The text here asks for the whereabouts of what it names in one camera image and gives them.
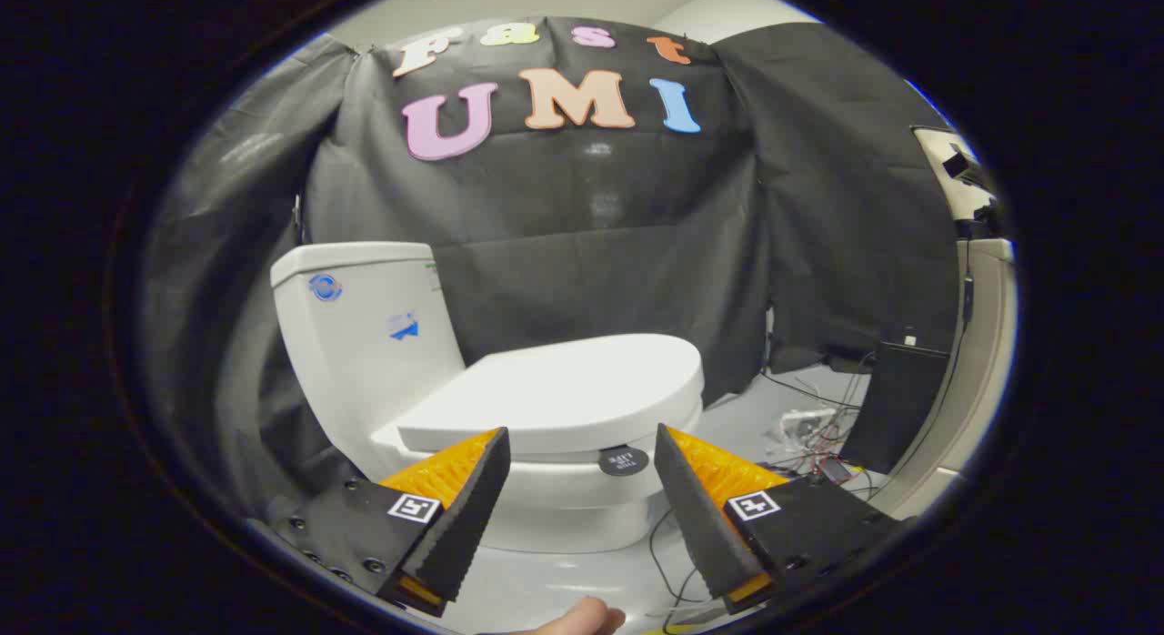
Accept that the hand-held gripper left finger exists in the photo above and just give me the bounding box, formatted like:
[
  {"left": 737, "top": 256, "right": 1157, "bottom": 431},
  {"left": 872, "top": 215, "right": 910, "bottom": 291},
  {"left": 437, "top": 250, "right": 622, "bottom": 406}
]
[{"left": 268, "top": 426, "right": 512, "bottom": 618}]

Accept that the black looped cable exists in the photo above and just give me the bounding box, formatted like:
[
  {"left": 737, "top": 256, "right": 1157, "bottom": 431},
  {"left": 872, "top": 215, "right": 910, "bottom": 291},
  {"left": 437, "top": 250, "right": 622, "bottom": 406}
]
[{"left": 647, "top": 508, "right": 724, "bottom": 634}]

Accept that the white toilet seat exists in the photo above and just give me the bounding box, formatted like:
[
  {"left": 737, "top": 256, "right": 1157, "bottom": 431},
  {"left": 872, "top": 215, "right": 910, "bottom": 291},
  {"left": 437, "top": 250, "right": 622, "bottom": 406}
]
[{"left": 371, "top": 394, "right": 707, "bottom": 468}]

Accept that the black box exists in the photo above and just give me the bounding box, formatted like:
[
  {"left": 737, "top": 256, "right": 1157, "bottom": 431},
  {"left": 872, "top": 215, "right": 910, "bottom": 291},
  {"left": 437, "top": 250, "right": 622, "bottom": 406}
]
[{"left": 838, "top": 342, "right": 953, "bottom": 475}]

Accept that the white toilet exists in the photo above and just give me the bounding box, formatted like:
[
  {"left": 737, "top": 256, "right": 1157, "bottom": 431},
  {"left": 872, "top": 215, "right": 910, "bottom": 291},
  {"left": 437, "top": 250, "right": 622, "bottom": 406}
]
[{"left": 270, "top": 242, "right": 707, "bottom": 554}]

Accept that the tangle of cables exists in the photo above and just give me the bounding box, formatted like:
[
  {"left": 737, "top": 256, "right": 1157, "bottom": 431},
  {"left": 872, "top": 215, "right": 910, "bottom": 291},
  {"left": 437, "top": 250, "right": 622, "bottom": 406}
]
[{"left": 759, "top": 367, "right": 878, "bottom": 495}]

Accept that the white toilet lid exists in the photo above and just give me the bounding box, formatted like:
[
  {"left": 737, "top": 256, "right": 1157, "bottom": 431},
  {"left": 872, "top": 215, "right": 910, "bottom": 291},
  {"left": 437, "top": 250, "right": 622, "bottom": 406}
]
[{"left": 396, "top": 333, "right": 706, "bottom": 456}]

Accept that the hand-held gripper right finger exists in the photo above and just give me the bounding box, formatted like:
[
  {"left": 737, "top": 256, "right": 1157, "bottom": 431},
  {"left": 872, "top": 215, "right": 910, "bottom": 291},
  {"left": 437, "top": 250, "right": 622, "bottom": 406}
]
[{"left": 653, "top": 423, "right": 910, "bottom": 616}]

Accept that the black backdrop cloth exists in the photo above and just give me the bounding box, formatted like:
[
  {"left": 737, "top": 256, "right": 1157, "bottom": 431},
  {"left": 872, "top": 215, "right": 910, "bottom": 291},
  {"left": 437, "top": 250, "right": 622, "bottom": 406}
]
[{"left": 145, "top": 16, "right": 960, "bottom": 527}]

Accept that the black mounted device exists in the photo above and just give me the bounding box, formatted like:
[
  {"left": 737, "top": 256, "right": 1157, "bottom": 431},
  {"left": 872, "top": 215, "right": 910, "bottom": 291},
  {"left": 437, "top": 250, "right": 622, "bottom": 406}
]
[{"left": 941, "top": 144, "right": 1001, "bottom": 240}]

